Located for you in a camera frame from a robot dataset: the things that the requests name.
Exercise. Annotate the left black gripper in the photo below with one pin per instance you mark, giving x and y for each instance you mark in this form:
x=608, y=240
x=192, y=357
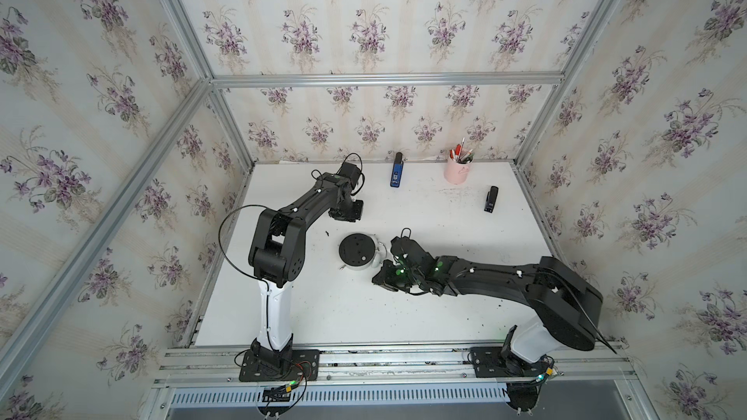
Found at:
x=358, y=204

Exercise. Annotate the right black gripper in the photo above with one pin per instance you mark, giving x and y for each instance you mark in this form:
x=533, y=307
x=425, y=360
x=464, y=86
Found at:
x=382, y=279

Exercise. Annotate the white twin bell alarm clock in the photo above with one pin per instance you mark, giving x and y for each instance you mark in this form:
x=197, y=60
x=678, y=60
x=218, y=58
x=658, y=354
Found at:
x=359, y=251

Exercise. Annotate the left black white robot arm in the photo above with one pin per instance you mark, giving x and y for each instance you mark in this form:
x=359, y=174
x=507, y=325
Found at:
x=277, y=254

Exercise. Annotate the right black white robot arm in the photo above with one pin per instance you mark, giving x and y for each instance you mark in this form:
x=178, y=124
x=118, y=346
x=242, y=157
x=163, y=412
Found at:
x=566, y=307

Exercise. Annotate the blue black stapler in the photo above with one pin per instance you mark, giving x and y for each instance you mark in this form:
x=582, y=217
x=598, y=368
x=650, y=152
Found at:
x=397, y=170

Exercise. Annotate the pink pen cup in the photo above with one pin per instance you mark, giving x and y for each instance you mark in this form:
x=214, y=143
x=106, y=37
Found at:
x=456, y=171

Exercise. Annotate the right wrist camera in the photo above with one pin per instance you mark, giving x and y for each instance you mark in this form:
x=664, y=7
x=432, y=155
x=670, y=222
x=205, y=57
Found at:
x=408, y=253

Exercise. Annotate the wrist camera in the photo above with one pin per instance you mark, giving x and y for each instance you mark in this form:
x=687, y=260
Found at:
x=408, y=253
x=350, y=172

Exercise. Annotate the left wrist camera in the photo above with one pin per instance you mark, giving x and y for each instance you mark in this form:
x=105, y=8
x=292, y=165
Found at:
x=350, y=172

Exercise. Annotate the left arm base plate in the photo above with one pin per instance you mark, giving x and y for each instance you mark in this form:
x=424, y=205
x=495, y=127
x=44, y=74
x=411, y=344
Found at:
x=296, y=365

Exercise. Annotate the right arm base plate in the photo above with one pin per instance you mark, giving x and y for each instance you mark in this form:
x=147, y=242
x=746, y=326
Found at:
x=499, y=362

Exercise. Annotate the aluminium mounting rail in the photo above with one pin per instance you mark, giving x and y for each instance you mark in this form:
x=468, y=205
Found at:
x=223, y=366

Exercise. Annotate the aluminium frame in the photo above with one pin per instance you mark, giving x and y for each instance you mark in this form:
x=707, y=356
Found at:
x=38, y=324

